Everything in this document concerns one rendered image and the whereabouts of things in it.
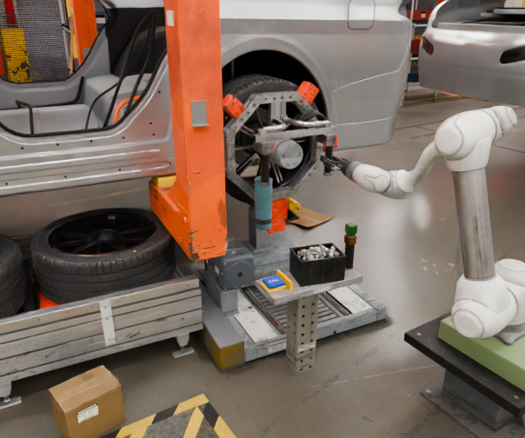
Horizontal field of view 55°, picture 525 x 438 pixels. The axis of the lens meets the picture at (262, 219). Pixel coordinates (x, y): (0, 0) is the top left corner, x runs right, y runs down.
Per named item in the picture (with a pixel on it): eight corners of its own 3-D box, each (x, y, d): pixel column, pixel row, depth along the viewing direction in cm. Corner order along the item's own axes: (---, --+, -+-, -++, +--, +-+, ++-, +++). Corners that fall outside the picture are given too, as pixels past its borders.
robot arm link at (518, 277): (535, 314, 191) (547, 262, 182) (514, 334, 180) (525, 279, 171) (493, 297, 202) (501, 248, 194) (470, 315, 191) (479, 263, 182)
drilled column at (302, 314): (303, 356, 237) (307, 277, 220) (315, 368, 229) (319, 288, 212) (285, 362, 233) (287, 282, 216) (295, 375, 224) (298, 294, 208)
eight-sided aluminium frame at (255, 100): (315, 188, 280) (319, 88, 259) (322, 192, 275) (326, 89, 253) (223, 204, 258) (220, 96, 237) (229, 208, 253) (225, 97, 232)
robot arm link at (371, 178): (347, 182, 221) (368, 189, 228) (368, 193, 208) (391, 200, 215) (356, 159, 219) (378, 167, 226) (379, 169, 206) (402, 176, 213)
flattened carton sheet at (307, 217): (282, 200, 425) (282, 196, 424) (333, 218, 389) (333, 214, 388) (256, 209, 406) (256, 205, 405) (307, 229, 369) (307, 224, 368)
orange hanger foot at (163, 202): (180, 203, 275) (176, 141, 261) (215, 241, 232) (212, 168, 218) (149, 209, 268) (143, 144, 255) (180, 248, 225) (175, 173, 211)
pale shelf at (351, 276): (340, 265, 231) (340, 259, 230) (362, 282, 217) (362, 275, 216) (255, 286, 214) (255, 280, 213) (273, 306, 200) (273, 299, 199)
